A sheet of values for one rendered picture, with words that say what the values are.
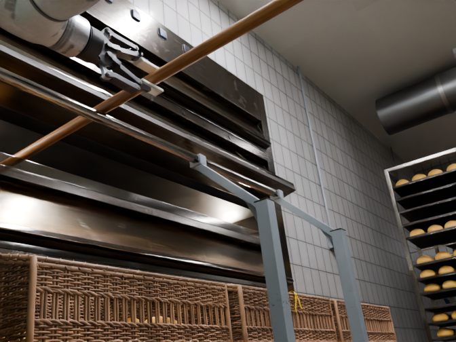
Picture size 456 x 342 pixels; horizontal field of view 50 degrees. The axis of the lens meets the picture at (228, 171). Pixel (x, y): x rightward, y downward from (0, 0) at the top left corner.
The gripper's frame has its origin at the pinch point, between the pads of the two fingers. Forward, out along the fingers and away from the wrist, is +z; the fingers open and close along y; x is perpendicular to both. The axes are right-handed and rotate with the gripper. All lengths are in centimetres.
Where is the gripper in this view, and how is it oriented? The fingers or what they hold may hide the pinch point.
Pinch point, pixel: (149, 77)
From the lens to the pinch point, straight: 122.5
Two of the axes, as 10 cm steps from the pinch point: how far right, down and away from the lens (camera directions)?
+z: 6.1, 2.6, 7.5
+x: 7.8, -3.3, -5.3
